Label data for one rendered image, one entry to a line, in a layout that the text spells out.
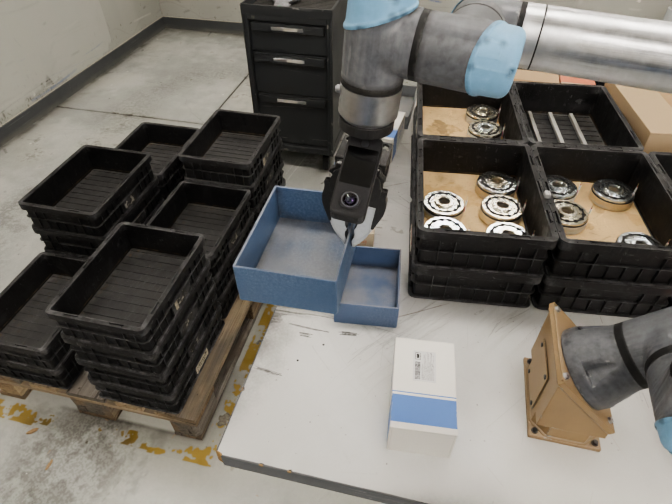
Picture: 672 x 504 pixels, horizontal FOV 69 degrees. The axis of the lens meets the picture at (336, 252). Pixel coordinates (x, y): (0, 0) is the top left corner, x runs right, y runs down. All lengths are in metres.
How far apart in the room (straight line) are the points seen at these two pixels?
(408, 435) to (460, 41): 0.67
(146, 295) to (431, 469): 1.00
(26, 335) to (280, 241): 1.32
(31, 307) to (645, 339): 1.87
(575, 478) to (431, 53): 0.81
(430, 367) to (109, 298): 1.03
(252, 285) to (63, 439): 1.40
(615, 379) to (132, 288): 1.32
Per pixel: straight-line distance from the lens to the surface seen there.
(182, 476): 1.81
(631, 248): 1.18
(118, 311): 1.60
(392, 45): 0.56
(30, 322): 2.02
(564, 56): 0.68
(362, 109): 0.60
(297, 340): 1.14
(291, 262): 0.78
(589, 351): 0.96
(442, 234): 1.07
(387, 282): 1.26
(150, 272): 1.68
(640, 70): 0.70
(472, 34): 0.56
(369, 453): 1.01
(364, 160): 0.62
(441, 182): 1.40
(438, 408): 0.96
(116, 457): 1.91
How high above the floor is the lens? 1.62
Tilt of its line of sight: 43 degrees down
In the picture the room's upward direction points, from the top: straight up
